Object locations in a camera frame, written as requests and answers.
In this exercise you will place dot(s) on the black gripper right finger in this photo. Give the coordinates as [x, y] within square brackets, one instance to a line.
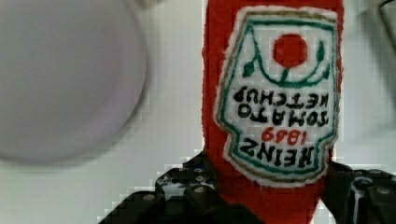
[360, 196]

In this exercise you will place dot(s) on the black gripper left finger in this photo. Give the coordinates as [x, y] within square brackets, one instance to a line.
[185, 195]

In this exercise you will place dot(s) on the red plush ketchup bottle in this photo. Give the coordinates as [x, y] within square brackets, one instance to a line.
[272, 89]

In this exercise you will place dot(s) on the lavender round plate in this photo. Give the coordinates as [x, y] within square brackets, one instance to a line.
[72, 73]

